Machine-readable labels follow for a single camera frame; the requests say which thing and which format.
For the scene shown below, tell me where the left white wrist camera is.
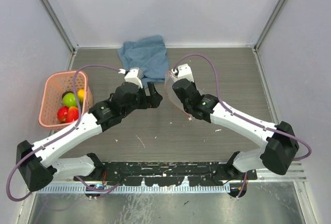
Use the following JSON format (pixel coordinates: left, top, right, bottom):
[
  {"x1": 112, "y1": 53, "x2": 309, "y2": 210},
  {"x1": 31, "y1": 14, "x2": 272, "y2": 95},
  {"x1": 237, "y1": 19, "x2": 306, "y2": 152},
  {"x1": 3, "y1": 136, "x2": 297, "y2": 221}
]
[{"x1": 118, "y1": 67, "x2": 143, "y2": 88}]

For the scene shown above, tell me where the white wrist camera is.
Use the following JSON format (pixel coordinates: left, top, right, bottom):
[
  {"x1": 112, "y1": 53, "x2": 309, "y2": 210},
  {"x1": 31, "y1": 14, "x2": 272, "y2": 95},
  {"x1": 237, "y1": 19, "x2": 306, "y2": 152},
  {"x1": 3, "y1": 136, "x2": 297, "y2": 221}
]
[
  {"x1": 118, "y1": 67, "x2": 143, "y2": 88},
  {"x1": 172, "y1": 64, "x2": 194, "y2": 82}
]

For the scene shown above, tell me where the dark brown fruit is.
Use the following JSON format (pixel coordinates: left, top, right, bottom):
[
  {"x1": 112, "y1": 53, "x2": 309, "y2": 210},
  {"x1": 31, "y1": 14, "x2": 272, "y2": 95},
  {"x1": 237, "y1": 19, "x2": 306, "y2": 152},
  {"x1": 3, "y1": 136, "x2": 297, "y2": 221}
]
[{"x1": 62, "y1": 91, "x2": 70, "y2": 99}]

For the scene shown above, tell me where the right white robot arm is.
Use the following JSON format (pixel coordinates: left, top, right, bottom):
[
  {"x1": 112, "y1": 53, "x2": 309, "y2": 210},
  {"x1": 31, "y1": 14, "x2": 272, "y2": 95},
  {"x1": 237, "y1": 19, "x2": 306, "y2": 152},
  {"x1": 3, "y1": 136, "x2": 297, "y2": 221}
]
[{"x1": 172, "y1": 79, "x2": 299, "y2": 180}]

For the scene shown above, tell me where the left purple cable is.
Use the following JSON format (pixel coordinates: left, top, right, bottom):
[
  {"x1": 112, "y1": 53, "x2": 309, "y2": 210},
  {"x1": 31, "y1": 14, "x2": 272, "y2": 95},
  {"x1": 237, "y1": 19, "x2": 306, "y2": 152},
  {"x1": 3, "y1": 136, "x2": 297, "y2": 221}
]
[{"x1": 5, "y1": 65, "x2": 125, "y2": 203}]

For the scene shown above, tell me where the clear orange zip bag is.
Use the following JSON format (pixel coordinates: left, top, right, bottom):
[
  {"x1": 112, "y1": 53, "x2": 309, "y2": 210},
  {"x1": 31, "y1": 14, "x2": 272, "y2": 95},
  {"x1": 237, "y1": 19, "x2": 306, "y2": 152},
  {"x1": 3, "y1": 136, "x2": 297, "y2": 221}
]
[{"x1": 164, "y1": 70, "x2": 193, "y2": 122}]

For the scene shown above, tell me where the yellow pear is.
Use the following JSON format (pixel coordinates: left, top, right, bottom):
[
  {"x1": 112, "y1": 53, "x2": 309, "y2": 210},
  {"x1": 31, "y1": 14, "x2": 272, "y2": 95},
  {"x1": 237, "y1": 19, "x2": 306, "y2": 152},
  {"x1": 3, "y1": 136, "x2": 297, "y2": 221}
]
[{"x1": 77, "y1": 89, "x2": 85, "y2": 103}]

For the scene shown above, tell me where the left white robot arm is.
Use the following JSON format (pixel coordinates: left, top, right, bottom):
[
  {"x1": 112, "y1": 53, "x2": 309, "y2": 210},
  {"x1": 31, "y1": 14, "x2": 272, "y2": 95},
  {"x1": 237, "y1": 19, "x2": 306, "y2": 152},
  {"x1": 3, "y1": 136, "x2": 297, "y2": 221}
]
[{"x1": 17, "y1": 82, "x2": 163, "y2": 192}]

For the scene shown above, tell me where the blue cloth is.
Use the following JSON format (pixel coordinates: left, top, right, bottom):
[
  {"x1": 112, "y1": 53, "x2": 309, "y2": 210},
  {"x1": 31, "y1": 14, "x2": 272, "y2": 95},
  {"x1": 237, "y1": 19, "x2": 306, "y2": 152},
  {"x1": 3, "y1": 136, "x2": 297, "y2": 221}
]
[{"x1": 117, "y1": 35, "x2": 170, "y2": 87}]

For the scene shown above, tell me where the pink plastic basket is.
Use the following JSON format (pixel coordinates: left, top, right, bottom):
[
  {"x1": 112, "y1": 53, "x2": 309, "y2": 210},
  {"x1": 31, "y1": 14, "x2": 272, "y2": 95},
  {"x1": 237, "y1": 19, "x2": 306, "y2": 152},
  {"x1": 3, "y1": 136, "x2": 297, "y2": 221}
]
[{"x1": 38, "y1": 70, "x2": 93, "y2": 130}]

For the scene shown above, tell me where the red apple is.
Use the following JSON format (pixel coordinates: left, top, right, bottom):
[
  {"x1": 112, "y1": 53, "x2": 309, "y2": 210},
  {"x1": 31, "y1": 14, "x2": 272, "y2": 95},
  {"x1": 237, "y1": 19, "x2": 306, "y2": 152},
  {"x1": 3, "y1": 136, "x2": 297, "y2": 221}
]
[{"x1": 57, "y1": 106, "x2": 69, "y2": 123}]

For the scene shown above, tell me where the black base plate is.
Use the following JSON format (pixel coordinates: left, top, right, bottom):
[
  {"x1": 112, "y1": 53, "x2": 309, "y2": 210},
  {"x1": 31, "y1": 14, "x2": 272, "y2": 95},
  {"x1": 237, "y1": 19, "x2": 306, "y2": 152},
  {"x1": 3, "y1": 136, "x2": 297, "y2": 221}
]
[{"x1": 82, "y1": 162, "x2": 244, "y2": 187}]

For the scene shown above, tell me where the red yellow mango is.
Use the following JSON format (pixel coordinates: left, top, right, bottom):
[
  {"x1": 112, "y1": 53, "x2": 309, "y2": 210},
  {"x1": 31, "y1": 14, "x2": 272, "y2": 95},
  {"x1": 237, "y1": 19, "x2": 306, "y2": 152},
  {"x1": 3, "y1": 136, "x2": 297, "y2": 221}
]
[{"x1": 65, "y1": 106, "x2": 79, "y2": 123}]

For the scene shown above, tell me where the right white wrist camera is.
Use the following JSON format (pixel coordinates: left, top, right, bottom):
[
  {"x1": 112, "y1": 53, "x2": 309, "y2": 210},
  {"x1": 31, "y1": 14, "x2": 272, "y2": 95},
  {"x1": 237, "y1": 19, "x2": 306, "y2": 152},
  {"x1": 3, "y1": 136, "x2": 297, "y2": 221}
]
[{"x1": 172, "y1": 64, "x2": 194, "y2": 82}]

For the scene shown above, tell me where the green apple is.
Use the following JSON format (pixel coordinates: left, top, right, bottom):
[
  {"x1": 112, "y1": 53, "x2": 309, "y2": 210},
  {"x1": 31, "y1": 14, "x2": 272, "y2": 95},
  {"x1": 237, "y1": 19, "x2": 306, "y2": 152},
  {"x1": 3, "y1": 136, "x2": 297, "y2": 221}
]
[{"x1": 62, "y1": 92, "x2": 77, "y2": 107}]

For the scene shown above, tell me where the grey slotted cable duct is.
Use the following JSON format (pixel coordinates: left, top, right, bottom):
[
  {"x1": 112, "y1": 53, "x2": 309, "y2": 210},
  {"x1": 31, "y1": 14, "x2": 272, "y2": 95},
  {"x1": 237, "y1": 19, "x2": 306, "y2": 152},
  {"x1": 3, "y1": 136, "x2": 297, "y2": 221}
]
[{"x1": 37, "y1": 183, "x2": 230, "y2": 194}]

